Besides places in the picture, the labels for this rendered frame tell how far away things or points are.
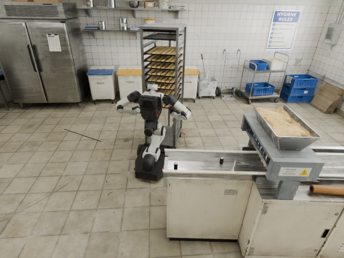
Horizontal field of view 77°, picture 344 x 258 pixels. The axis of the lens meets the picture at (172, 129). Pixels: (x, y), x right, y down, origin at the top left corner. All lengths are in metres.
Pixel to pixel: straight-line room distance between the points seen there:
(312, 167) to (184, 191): 0.93
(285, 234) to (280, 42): 4.97
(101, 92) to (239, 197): 4.06
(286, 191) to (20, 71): 4.99
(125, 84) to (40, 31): 1.82
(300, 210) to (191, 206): 0.84
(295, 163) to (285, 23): 4.99
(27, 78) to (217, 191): 4.47
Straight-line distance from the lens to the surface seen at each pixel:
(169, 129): 3.82
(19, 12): 5.18
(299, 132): 1.73
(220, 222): 2.20
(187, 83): 5.12
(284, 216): 1.99
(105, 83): 5.17
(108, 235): 2.54
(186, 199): 1.94
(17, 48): 5.28
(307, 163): 1.67
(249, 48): 6.04
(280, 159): 1.60
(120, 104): 2.80
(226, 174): 1.80
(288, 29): 6.38
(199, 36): 5.63
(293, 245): 2.33
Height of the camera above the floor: 2.04
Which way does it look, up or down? 29 degrees down
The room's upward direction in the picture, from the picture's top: 1 degrees clockwise
